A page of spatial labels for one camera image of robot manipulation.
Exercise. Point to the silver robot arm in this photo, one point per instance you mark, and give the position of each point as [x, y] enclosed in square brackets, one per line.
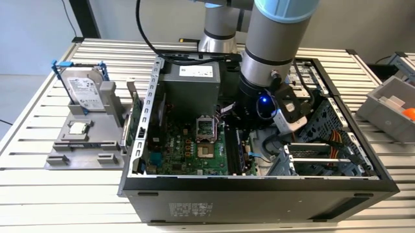
[275, 36]

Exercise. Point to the black RAM slot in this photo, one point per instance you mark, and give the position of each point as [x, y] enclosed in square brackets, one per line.
[228, 150]
[232, 150]

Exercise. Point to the socket locking lever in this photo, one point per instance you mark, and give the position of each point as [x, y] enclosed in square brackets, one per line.
[215, 129]

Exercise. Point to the grey power supply unit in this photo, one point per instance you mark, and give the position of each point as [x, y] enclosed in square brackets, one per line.
[191, 97]

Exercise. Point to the silver drive cage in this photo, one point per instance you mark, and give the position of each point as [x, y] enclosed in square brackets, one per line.
[304, 72]

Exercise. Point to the CPU socket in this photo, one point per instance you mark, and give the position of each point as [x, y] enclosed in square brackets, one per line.
[206, 151]

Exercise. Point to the metal disk bay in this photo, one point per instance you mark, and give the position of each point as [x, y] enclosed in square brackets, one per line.
[311, 149]

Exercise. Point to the green motherboard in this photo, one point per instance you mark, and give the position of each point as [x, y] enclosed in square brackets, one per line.
[182, 157]

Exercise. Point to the black plug with yellow tip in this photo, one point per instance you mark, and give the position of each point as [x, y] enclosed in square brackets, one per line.
[188, 40]

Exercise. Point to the black case fan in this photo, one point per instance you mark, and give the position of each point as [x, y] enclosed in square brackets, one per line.
[155, 136]

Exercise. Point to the green graphics card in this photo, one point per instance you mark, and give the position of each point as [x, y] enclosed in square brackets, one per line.
[135, 114]

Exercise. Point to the black open PC case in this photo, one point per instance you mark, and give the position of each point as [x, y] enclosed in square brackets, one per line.
[243, 204]

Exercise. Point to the grey plastic bin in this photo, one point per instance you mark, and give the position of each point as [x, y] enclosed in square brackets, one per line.
[382, 121]

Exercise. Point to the white block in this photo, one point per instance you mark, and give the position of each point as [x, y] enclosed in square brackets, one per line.
[392, 102]

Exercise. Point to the orange ball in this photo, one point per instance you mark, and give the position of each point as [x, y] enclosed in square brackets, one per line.
[409, 114]

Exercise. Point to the hard disk in blue carrier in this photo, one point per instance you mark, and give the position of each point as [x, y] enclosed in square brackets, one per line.
[83, 89]

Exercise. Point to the silver CPU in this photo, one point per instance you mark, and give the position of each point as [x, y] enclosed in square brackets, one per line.
[76, 128]

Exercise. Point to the grey parts rack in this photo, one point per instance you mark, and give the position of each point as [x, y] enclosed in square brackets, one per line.
[87, 155]

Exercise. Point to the white camera on black mount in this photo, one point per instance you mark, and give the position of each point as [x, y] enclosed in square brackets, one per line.
[290, 121]

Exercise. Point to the black metal post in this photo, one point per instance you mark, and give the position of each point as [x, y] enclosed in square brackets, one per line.
[86, 19]

